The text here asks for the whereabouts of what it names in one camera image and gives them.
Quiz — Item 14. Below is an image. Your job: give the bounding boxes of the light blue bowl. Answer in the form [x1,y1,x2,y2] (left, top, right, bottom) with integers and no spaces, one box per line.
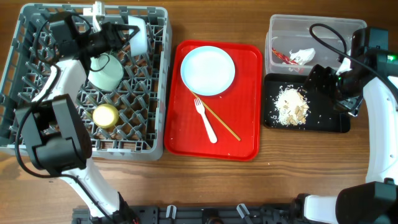
[128,16,148,57]

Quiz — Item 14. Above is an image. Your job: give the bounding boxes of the pale green saucer bowl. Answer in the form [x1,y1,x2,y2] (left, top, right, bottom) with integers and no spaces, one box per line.
[88,54,124,91]

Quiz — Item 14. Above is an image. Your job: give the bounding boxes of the white tissue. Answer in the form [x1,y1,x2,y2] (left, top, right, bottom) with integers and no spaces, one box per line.
[289,48,316,65]

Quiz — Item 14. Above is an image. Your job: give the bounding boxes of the rice and nut scraps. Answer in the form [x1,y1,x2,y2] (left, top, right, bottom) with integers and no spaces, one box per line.
[271,85,310,126]

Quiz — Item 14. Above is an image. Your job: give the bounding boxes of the red snack wrapper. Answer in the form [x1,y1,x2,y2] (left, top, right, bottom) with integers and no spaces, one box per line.
[272,48,303,74]

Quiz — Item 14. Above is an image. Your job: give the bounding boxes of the yellow cup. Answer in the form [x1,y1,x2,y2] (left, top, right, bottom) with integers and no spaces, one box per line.
[92,104,119,129]

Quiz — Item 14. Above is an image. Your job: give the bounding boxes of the white round plate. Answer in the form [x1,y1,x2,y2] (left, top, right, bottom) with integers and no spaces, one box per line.
[180,46,236,96]

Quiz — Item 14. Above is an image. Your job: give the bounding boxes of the wooden chopstick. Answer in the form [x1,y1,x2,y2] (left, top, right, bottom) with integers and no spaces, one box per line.
[190,91,241,141]

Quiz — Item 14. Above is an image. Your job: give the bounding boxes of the white plastic fork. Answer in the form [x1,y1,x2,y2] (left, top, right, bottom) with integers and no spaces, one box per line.
[194,98,218,144]

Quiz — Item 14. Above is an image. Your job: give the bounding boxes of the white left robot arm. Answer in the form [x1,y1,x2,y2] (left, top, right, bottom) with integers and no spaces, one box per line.
[14,12,141,223]

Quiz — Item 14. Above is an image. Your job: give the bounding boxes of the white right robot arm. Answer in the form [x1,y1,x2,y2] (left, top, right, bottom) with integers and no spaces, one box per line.
[300,27,397,223]

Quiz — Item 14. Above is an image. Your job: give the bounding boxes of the grey dishwasher rack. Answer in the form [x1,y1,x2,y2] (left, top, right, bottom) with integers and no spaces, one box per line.
[1,3,172,161]

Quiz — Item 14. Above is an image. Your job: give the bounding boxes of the black plastic tray bin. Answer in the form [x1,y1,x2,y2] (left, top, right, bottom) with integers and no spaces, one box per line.
[262,73,351,133]

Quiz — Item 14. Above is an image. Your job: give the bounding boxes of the clear plastic bin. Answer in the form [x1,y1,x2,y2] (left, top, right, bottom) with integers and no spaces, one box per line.
[264,14,373,77]

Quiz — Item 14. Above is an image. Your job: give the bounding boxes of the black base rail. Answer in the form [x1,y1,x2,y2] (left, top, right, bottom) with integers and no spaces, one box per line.
[72,202,305,224]

